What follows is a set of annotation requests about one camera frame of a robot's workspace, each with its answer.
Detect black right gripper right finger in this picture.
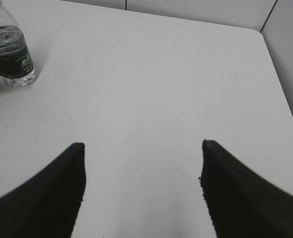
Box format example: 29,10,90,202
199,140,293,238

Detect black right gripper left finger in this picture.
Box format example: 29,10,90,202
0,143,86,238

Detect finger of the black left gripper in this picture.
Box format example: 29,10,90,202
0,52,21,78

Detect clear Cestbon water bottle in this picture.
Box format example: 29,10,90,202
0,0,37,87

